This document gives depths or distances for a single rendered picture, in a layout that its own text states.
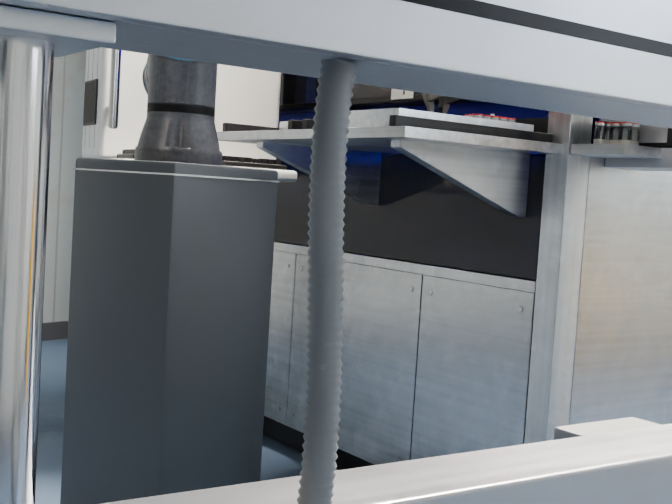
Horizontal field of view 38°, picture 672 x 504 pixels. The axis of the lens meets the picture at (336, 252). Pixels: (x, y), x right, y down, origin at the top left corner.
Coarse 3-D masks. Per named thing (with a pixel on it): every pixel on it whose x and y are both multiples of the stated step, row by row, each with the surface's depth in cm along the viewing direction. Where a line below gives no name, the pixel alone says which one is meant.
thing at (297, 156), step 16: (272, 144) 220; (288, 144) 223; (288, 160) 223; (304, 160) 225; (352, 160) 233; (368, 160) 236; (352, 176) 234; (368, 176) 236; (352, 192) 234; (368, 192) 237
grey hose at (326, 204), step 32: (352, 64) 61; (320, 96) 61; (320, 128) 61; (320, 160) 61; (320, 192) 61; (320, 224) 61; (320, 256) 61; (320, 288) 61; (320, 320) 61; (320, 352) 61; (320, 384) 61; (320, 416) 62; (320, 448) 62; (320, 480) 62
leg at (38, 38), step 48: (0, 48) 50; (48, 48) 52; (0, 96) 50; (48, 96) 53; (0, 144) 51; (48, 144) 53; (0, 192) 51; (0, 240) 51; (0, 288) 51; (0, 336) 51; (0, 384) 52; (0, 432) 52; (0, 480) 52
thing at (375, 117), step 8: (352, 112) 185; (360, 112) 182; (368, 112) 180; (376, 112) 178; (384, 112) 176; (392, 112) 174; (400, 112) 173; (408, 112) 174; (416, 112) 175; (424, 112) 176; (432, 112) 177; (352, 120) 185; (360, 120) 182; (368, 120) 180; (376, 120) 178; (384, 120) 176; (448, 120) 179; (456, 120) 180; (464, 120) 182; (472, 120) 183; (480, 120) 184; (488, 120) 185; (496, 120) 186; (512, 128) 189; (520, 128) 190; (528, 128) 191
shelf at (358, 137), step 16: (352, 128) 180; (368, 128) 176; (384, 128) 172; (400, 128) 168; (416, 128) 169; (304, 144) 218; (352, 144) 204; (368, 144) 200; (384, 144) 196; (448, 144) 182; (464, 144) 178; (480, 144) 178; (496, 144) 180; (512, 144) 182; (528, 144) 185; (544, 144) 187; (560, 144) 190
